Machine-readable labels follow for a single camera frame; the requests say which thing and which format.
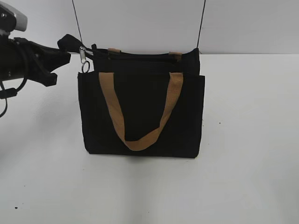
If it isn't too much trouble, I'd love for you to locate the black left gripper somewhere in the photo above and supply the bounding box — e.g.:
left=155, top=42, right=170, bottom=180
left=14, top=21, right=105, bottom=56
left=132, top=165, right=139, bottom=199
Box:
left=9, top=37, right=71, bottom=87

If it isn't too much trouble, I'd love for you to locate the silver zipper pull with ring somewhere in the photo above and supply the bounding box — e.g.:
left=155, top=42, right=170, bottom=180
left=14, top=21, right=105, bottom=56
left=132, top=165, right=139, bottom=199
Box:
left=79, top=46, right=90, bottom=73

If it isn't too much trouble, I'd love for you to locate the black canvas tote bag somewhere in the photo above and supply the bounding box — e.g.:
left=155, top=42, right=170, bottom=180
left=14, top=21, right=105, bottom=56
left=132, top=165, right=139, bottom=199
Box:
left=57, top=34, right=206, bottom=159

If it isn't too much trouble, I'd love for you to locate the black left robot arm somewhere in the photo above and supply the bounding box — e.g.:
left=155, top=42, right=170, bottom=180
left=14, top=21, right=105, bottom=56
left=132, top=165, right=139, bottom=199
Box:
left=0, top=1, right=71, bottom=87

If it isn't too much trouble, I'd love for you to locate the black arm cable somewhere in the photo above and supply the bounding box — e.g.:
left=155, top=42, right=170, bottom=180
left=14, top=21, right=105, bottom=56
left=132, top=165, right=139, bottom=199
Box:
left=0, top=39, right=30, bottom=118

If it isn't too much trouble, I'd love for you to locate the tan front bag handle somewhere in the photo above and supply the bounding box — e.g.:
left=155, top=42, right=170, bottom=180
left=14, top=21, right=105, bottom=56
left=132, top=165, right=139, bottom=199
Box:
left=99, top=72, right=184, bottom=151

